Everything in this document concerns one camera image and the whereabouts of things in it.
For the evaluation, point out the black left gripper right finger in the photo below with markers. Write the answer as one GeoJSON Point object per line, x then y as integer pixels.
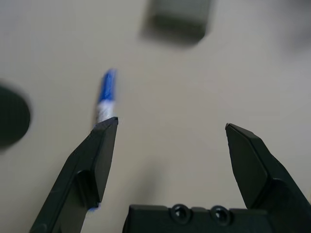
{"type": "Point", "coordinates": [262, 170]}

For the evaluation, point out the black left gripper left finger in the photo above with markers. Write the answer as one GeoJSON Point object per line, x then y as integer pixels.
{"type": "Point", "coordinates": [77, 179]}

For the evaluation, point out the white marker with blue cap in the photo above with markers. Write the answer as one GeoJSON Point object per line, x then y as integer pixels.
{"type": "Point", "coordinates": [107, 97]}

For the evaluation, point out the grey glasses case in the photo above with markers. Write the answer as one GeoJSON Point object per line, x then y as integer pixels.
{"type": "Point", "coordinates": [177, 21]}

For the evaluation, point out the black plastic cup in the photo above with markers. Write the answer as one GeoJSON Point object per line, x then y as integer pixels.
{"type": "Point", "coordinates": [12, 116]}

